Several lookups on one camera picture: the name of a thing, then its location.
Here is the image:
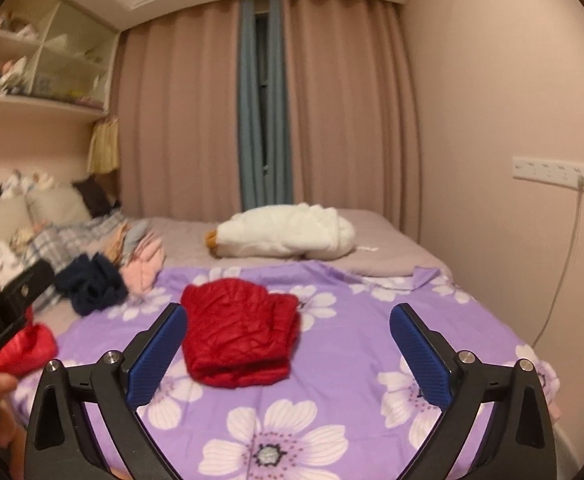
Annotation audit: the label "light grey garment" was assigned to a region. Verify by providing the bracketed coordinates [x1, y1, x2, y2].
[106, 217, 150, 266]

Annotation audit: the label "grey bed sheet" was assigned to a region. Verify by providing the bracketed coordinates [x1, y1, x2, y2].
[47, 212, 453, 346]

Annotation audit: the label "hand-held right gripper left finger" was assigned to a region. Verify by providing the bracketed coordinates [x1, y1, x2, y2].
[24, 302, 189, 480]

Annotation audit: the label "white goose plush toy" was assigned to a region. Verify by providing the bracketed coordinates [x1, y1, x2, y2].
[203, 202, 357, 262]

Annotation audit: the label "small plush toys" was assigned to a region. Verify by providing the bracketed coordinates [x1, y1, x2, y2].
[0, 169, 55, 198]

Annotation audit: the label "purple floral blanket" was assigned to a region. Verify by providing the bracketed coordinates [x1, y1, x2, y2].
[9, 260, 562, 480]

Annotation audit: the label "beige pillow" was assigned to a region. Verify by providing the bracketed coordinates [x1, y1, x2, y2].
[24, 185, 93, 233]

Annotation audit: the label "white wall shelf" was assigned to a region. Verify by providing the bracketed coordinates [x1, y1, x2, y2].
[0, 0, 123, 121]

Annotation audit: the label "person's left hand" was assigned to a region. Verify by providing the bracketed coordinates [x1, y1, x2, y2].
[0, 375, 28, 466]

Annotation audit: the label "red down jacket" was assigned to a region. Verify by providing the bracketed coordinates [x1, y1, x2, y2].
[179, 277, 303, 389]

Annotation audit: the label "blue-grey curtain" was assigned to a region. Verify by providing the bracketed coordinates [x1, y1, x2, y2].
[237, 0, 295, 211]

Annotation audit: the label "white power cable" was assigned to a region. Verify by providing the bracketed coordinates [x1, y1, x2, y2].
[532, 175, 584, 348]

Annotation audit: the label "pink garment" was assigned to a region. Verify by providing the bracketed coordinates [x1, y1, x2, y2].
[119, 237, 167, 297]

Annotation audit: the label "small red garment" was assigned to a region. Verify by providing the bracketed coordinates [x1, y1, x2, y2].
[0, 305, 59, 377]

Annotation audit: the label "yellow hanging cloth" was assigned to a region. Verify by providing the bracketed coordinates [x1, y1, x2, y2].
[88, 116, 122, 176]

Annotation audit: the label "pink curtain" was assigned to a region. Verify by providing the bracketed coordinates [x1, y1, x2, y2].
[117, 0, 245, 218]
[279, 0, 423, 231]

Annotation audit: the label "navy garment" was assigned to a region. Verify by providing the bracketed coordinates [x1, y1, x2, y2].
[53, 252, 129, 317]

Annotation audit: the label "dark brown pillow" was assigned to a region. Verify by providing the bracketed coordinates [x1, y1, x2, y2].
[72, 175, 123, 218]

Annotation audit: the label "white wall socket strip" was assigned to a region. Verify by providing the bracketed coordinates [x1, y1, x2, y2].
[512, 156, 584, 192]

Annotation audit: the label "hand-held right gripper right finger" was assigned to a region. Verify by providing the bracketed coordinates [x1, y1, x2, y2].
[389, 302, 557, 480]

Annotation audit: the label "plaid quilt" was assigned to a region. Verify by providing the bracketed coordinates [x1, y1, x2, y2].
[22, 210, 128, 311]

